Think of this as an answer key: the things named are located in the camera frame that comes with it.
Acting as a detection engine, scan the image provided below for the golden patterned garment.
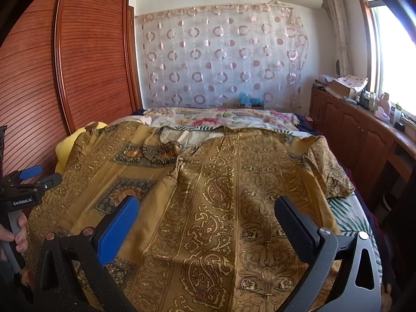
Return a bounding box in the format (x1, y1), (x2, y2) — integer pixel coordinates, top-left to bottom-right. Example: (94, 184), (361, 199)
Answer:
(26, 122), (354, 311)

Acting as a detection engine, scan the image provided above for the person's left hand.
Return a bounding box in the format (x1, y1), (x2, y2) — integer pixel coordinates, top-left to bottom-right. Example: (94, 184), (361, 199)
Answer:
(0, 213), (28, 253)

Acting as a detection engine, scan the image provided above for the yellow plush toy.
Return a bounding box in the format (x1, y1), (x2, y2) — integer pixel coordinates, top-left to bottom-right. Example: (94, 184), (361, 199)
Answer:
(55, 122), (106, 174)

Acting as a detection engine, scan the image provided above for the palm leaf bed sheet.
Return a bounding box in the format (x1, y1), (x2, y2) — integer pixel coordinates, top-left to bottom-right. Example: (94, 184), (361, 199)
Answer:
(327, 193), (382, 275)

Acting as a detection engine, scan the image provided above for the floral quilt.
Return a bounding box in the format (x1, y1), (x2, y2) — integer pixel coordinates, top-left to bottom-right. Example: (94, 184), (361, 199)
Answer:
(143, 108), (304, 135)

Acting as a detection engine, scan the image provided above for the wooden sideboard cabinet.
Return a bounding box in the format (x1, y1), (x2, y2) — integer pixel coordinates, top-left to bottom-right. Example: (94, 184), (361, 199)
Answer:
(309, 87), (415, 204)

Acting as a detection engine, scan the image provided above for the navy blue blanket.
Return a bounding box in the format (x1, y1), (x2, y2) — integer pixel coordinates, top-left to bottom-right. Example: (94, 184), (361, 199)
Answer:
(295, 114), (320, 136)

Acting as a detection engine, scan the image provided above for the pink bottle on sill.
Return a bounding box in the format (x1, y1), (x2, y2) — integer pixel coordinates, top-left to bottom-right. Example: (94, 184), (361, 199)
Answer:
(374, 93), (391, 123)

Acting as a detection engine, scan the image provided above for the cardboard box on cabinet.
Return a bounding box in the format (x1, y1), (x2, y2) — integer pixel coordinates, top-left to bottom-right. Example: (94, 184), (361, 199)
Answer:
(329, 75), (369, 99)

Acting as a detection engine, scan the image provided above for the sheer circle-patterned curtain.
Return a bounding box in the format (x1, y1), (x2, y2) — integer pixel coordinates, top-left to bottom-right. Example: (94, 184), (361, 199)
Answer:
(136, 4), (308, 111)

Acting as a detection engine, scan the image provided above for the teal object behind bed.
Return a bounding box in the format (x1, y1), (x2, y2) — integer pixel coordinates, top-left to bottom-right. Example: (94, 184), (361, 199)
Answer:
(238, 92), (264, 110)

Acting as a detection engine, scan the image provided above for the white window curtain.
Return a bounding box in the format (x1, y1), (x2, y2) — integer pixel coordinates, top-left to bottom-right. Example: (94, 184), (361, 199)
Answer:
(327, 0), (351, 77)

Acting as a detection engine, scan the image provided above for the window with wooden frame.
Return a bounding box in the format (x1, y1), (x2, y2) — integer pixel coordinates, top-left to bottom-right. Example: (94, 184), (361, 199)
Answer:
(360, 0), (415, 117)

